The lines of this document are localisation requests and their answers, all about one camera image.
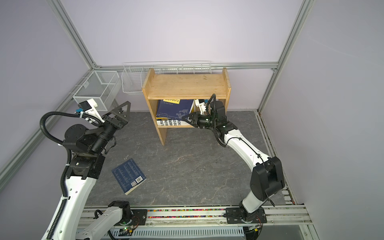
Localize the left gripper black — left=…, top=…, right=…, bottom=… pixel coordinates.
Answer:
left=90, top=102, right=131, bottom=155

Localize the white book black lettering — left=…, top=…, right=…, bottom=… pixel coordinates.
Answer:
left=157, top=119, right=189, bottom=127

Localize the dark blue book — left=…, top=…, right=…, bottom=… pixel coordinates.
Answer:
left=112, top=159, right=147, bottom=195
left=156, top=100, right=194, bottom=120

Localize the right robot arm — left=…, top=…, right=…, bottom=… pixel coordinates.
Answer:
left=182, top=100, right=286, bottom=223

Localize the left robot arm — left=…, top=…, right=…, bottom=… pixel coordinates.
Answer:
left=40, top=100, right=133, bottom=240

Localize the white mesh box basket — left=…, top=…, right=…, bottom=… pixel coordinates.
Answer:
left=73, top=71, right=122, bottom=112

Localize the wooden two-tier bookshelf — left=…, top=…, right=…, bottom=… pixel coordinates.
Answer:
left=142, top=68, right=232, bottom=146

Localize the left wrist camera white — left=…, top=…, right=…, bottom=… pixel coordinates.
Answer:
left=76, top=99, right=105, bottom=123

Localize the white wire rack basket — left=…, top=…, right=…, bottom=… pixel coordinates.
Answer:
left=121, top=61, right=212, bottom=94

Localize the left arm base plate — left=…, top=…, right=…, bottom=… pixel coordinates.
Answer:
left=119, top=209, right=148, bottom=226

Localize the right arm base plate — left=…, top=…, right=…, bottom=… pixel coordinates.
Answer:
left=224, top=207, right=267, bottom=224

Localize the white slotted cable duct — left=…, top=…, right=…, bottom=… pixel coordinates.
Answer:
left=76, top=226, right=245, bottom=240

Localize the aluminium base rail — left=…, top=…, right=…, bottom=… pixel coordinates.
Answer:
left=77, top=204, right=313, bottom=230

